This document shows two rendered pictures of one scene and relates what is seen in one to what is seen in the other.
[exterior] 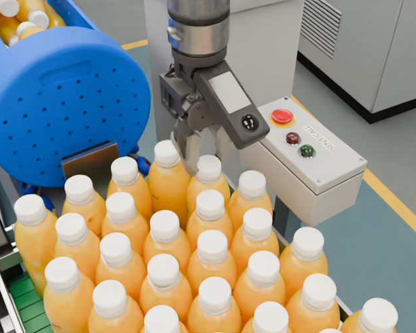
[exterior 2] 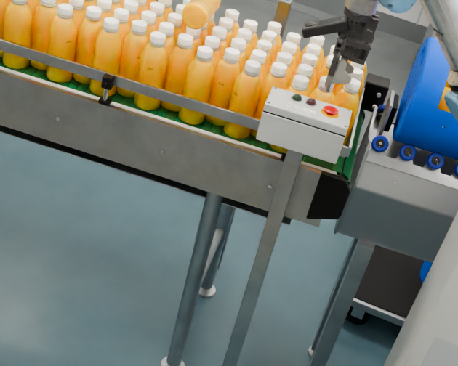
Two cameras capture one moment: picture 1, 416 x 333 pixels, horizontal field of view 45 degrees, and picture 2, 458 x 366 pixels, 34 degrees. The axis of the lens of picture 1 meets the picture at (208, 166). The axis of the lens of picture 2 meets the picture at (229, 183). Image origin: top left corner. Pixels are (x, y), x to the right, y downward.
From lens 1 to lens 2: 2.12 m
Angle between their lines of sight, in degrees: 89
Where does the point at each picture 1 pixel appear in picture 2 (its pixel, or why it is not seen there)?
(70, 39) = (435, 46)
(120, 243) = (312, 46)
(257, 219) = (279, 64)
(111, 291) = (294, 35)
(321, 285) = (232, 51)
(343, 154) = (279, 103)
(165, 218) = (311, 57)
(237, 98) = (324, 22)
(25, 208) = not seen: hidden behind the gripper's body
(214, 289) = (264, 43)
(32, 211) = not seen: hidden behind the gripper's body
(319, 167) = (282, 94)
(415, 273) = not seen: outside the picture
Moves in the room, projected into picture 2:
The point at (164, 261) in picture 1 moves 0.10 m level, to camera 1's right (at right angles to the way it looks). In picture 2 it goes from (291, 46) to (266, 51)
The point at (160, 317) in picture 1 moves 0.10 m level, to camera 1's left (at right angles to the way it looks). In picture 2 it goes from (270, 33) to (294, 28)
